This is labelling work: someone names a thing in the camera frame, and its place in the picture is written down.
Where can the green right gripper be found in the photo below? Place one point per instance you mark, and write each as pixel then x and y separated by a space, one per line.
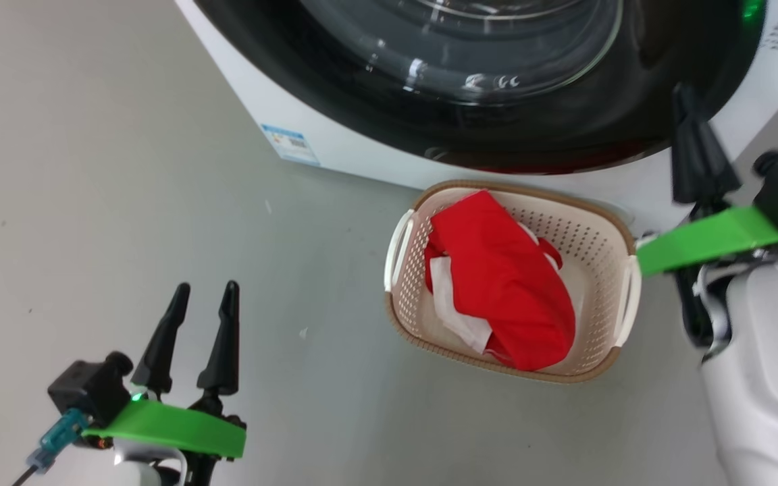
pixel 713 239

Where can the black round washer door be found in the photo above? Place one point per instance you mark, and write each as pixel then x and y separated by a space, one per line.
pixel 564 128

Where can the white front-load washing machine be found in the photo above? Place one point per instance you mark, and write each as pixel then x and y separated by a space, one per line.
pixel 362 155

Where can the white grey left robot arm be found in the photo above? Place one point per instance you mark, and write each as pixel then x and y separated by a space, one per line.
pixel 142 469

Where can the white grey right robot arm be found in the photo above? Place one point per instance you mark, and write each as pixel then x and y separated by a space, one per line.
pixel 767 378

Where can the teal left camera connector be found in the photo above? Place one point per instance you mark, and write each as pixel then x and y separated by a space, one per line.
pixel 58 439

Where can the red and white clothing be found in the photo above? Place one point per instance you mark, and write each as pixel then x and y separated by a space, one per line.
pixel 504 283

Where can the blue energy label sticker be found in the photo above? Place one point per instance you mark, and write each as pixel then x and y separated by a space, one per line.
pixel 290 144

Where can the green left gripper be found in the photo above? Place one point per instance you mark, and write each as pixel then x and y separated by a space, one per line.
pixel 166 428

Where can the cream laundry basket brown rim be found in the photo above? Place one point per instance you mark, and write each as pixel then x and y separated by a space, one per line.
pixel 598 243

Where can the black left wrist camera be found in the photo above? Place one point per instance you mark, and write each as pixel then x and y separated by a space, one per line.
pixel 88 388

